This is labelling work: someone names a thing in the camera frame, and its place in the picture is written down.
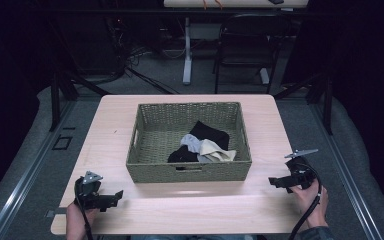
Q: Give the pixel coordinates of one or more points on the person's right hand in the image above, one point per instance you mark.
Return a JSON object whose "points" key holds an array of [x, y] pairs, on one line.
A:
{"points": [[312, 204]]}

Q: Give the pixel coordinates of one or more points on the black metal stand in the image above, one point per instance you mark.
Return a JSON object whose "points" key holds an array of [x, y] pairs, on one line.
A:
{"points": [[323, 96], [60, 96]]}

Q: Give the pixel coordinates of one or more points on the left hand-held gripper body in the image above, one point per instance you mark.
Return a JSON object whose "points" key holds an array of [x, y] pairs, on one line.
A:
{"points": [[87, 190]]}

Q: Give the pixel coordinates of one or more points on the green woven basket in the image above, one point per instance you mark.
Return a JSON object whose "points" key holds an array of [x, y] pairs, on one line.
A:
{"points": [[153, 133]]}

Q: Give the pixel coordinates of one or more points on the grey sock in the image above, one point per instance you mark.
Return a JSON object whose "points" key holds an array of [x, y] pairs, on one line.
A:
{"points": [[192, 142]]}

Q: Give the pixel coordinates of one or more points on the small black sock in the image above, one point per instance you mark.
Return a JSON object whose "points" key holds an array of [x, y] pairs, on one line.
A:
{"points": [[181, 156]]}

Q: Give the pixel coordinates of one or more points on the white desk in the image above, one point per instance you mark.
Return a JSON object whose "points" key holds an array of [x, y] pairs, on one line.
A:
{"points": [[235, 3]]}

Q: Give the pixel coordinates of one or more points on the metal floor rail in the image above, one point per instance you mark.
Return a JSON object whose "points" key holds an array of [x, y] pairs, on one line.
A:
{"points": [[346, 176], [23, 180]]}

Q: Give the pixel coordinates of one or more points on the black folding chair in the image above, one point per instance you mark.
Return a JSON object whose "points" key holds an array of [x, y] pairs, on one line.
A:
{"points": [[246, 40]]}

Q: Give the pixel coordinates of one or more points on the large black sock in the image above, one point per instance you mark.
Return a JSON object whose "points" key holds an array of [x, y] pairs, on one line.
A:
{"points": [[213, 134]]}

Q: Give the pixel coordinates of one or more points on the person's left hand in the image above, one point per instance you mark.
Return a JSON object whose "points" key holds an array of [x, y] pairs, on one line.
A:
{"points": [[77, 216]]}

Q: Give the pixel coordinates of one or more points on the beige sock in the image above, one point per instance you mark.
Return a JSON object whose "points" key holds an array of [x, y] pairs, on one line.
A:
{"points": [[215, 151]]}

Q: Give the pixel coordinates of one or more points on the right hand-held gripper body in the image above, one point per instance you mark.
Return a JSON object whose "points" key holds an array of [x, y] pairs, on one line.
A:
{"points": [[300, 174]]}

